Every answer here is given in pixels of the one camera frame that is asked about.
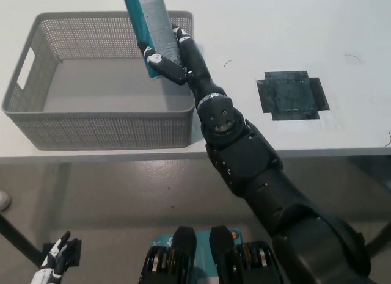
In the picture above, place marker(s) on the black teal robot body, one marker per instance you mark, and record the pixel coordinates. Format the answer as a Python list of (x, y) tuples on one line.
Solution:
[(183, 262)]

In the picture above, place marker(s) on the white shoe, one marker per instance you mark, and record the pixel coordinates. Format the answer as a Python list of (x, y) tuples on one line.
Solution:
[(4, 200)]

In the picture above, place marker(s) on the teal white air spray can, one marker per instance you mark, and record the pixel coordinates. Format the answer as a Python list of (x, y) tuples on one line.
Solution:
[(152, 21)]

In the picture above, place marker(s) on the grey perforated plastic basket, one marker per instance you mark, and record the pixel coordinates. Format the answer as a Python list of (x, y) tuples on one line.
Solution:
[(91, 131)]

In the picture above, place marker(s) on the black tape patch on table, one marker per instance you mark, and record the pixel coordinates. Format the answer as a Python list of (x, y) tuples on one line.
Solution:
[(290, 96)]

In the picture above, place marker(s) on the black metal frame leg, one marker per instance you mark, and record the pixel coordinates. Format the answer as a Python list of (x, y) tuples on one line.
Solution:
[(21, 239)]

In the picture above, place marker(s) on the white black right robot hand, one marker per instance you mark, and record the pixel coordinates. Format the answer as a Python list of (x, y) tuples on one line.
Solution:
[(195, 67)]

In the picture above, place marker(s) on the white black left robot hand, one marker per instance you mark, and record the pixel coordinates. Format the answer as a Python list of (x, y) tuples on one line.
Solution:
[(50, 262)]

